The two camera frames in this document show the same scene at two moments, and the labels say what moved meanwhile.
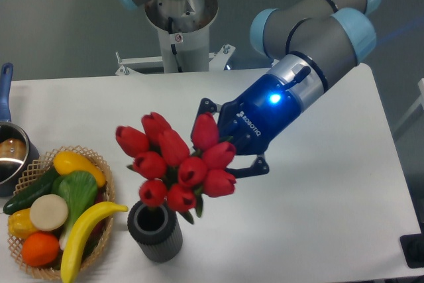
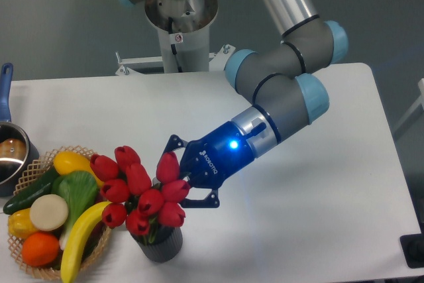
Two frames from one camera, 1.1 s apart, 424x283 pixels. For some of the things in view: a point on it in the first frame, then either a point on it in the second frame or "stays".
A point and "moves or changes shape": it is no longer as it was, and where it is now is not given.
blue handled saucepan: (17, 158) stays
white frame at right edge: (418, 104) stays
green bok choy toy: (79, 189) stays
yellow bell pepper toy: (20, 224) stays
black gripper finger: (260, 166) → (212, 201)
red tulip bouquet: (169, 172) moves or changes shape
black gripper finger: (207, 105) → (173, 142)
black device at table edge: (413, 247) stays
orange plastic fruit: (40, 249) stays
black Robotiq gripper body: (253, 122) → (205, 162)
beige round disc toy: (48, 212) stays
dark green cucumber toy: (24, 199) stays
